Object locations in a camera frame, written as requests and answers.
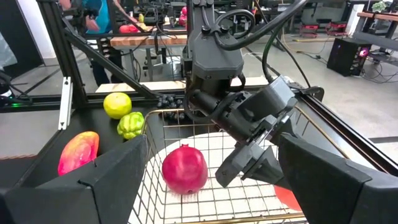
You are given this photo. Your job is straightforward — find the green bell pepper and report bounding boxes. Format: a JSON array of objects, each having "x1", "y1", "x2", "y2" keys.
[{"x1": 116, "y1": 111, "x2": 146, "y2": 141}]

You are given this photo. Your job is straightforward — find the gold wire basket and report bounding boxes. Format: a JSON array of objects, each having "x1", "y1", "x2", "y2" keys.
[{"x1": 127, "y1": 107, "x2": 351, "y2": 224}]

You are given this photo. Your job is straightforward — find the yellow-green apple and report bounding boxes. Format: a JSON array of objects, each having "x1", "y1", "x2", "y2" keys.
[{"x1": 103, "y1": 91, "x2": 133, "y2": 120}]

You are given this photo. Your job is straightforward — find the black grape bunch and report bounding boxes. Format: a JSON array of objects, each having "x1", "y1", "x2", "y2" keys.
[{"x1": 156, "y1": 94, "x2": 187, "y2": 121}]

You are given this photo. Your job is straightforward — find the black computer tower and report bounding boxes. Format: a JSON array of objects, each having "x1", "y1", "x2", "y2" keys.
[{"x1": 326, "y1": 37, "x2": 373, "y2": 78}]

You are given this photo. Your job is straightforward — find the small green plant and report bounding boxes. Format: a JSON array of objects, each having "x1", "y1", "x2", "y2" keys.
[{"x1": 371, "y1": 0, "x2": 388, "y2": 13}]

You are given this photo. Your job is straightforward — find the white metal bracket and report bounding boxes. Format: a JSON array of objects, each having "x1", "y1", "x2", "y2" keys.
[{"x1": 58, "y1": 77, "x2": 74, "y2": 131}]

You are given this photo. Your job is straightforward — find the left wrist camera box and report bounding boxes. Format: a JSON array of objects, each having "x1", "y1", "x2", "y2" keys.
[{"x1": 241, "y1": 76, "x2": 298, "y2": 122}]

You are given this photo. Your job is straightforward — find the wooden workbench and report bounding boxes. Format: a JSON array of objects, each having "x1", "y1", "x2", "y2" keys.
[
  {"x1": 353, "y1": 11, "x2": 398, "y2": 63},
  {"x1": 110, "y1": 34, "x2": 188, "y2": 82}
]

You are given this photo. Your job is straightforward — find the translucent plastic sheet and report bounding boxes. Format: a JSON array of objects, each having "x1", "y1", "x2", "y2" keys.
[{"x1": 0, "y1": 30, "x2": 18, "y2": 72}]

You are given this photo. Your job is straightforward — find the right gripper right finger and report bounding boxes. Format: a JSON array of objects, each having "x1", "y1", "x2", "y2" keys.
[{"x1": 277, "y1": 133, "x2": 398, "y2": 224}]

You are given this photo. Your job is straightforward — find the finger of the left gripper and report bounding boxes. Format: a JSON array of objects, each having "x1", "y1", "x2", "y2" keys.
[
  {"x1": 215, "y1": 145, "x2": 267, "y2": 189},
  {"x1": 241, "y1": 145, "x2": 290, "y2": 190}
]

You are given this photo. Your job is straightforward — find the round white woven mat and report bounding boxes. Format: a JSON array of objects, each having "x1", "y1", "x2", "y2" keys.
[{"x1": 127, "y1": 132, "x2": 305, "y2": 224}]

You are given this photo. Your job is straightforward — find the orange fruit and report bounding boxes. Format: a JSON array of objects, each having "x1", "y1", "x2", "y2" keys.
[{"x1": 273, "y1": 185, "x2": 303, "y2": 213}]

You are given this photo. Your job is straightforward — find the red apple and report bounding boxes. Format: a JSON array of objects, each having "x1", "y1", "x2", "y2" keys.
[{"x1": 161, "y1": 143, "x2": 209, "y2": 195}]

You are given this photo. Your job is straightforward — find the person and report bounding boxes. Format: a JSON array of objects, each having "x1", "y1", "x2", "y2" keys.
[{"x1": 58, "y1": 0, "x2": 139, "y2": 86}]

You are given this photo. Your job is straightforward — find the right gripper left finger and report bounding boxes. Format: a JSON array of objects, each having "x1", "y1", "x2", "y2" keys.
[{"x1": 0, "y1": 133, "x2": 149, "y2": 224}]

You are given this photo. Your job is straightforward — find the red plastic crate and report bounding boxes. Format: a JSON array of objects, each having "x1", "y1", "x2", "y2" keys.
[
  {"x1": 325, "y1": 21, "x2": 348, "y2": 37},
  {"x1": 298, "y1": 23, "x2": 320, "y2": 39}
]

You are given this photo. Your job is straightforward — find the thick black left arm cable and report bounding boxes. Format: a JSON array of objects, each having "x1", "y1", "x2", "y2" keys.
[{"x1": 214, "y1": 0, "x2": 308, "y2": 52}]

